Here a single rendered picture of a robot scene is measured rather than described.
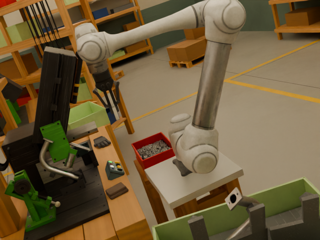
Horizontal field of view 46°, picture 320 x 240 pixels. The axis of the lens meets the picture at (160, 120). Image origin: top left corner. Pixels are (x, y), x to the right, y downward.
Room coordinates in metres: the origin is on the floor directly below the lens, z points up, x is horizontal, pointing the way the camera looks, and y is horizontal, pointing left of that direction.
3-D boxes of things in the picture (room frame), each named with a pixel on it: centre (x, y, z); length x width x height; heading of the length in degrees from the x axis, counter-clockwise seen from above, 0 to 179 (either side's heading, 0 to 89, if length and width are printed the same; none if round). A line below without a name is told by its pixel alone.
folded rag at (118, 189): (1.69, 0.32, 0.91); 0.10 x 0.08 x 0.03; 110
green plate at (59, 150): (2.01, 0.59, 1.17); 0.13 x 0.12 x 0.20; 10
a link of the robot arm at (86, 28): (1.64, 0.18, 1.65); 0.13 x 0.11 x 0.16; 5
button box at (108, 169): (1.94, 0.33, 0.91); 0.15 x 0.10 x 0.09; 10
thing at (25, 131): (2.16, 0.81, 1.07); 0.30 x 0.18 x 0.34; 10
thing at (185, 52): (8.36, -1.32, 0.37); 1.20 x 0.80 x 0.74; 114
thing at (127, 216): (2.12, 0.38, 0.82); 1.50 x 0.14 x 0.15; 10
